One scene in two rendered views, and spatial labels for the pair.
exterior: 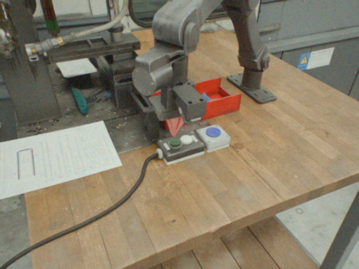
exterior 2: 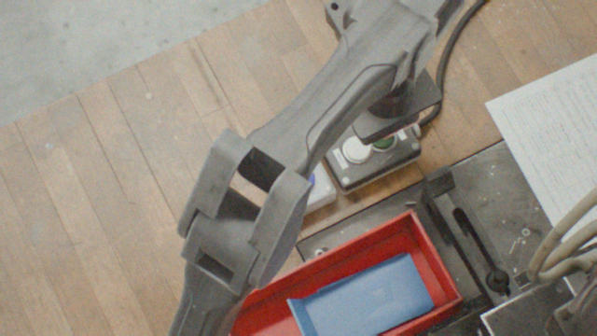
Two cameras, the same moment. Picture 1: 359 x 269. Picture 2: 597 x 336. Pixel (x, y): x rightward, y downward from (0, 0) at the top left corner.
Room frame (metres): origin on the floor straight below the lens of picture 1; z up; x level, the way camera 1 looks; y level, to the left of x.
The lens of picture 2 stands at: (1.14, -0.08, 2.30)
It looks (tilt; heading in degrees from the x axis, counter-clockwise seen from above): 70 degrees down; 182
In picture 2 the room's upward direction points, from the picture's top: 5 degrees counter-clockwise
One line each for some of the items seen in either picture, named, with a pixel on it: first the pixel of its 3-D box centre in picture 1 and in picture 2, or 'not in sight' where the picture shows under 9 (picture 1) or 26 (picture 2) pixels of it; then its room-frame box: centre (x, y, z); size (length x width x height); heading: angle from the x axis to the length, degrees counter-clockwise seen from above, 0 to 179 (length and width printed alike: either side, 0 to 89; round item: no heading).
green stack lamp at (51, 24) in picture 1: (51, 23); not in sight; (1.09, 0.41, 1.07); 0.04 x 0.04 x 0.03
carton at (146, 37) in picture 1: (147, 44); not in sight; (1.28, 0.11, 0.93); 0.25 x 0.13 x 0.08; 115
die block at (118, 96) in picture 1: (122, 82); not in sight; (0.93, 0.17, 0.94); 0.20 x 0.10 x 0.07; 25
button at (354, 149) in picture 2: (186, 141); (357, 150); (0.63, -0.03, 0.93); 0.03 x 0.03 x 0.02
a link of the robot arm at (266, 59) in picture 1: (254, 60); not in sight; (0.94, -0.26, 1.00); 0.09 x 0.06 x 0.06; 53
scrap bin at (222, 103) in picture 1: (194, 102); (339, 310); (0.82, -0.06, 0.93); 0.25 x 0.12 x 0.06; 115
